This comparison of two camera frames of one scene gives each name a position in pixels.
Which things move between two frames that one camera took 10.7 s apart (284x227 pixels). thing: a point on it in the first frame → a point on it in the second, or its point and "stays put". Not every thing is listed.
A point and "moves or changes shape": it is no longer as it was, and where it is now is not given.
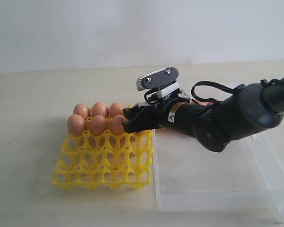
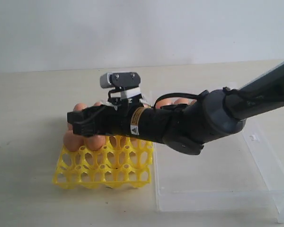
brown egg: (117, 126) moves or changes shape
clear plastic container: (254, 174) stays put
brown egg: (82, 110) stays put
